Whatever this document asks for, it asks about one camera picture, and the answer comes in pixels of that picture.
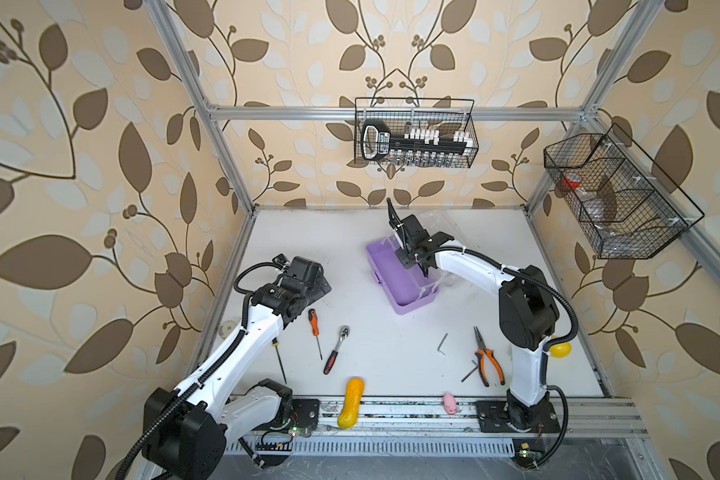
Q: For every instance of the orange handle screwdriver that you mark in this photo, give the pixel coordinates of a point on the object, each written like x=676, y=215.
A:
x=313, y=321

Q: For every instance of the yellow squash toy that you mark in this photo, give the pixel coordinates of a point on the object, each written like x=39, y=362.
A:
x=349, y=415

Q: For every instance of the black wire basket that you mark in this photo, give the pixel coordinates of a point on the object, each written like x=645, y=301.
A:
x=451, y=117
x=640, y=206

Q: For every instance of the orange handle pliers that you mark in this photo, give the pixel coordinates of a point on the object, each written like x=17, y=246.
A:
x=485, y=355

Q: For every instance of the yellow lemon toy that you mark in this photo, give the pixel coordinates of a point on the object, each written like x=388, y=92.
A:
x=560, y=350

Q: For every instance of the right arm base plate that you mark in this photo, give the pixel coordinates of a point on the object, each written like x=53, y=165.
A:
x=501, y=416

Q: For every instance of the red capped clear bottle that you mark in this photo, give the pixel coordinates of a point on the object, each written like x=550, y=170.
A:
x=572, y=184

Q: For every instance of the back black wire basket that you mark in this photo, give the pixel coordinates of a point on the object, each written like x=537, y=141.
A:
x=451, y=117

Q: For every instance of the upper grey hex key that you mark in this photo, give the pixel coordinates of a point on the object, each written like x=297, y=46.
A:
x=441, y=344

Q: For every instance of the right black wire basket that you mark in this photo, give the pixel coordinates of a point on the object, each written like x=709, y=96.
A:
x=640, y=206

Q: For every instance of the black socket set holder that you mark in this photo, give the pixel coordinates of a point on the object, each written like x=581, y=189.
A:
x=377, y=141

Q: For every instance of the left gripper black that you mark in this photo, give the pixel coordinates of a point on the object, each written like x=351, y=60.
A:
x=317, y=287

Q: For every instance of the red black ratchet wrench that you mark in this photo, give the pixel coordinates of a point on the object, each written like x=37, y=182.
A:
x=331, y=360

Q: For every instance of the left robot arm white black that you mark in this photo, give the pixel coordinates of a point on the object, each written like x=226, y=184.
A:
x=187, y=430

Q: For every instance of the yellow black thin screwdriver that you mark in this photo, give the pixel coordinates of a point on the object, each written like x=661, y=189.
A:
x=275, y=344

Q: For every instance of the lower dark hex key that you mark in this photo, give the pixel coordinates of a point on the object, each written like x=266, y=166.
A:
x=471, y=372

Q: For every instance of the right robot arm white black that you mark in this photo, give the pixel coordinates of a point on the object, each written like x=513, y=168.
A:
x=533, y=316

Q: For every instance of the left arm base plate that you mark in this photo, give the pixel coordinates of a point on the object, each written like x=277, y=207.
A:
x=299, y=415

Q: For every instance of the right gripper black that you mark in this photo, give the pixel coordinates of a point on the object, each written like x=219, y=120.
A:
x=400, y=253

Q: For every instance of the purple clear plastic tool box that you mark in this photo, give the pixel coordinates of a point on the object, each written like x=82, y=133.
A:
x=408, y=289

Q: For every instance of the pink pig toy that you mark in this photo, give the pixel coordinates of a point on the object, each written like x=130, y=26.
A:
x=450, y=404

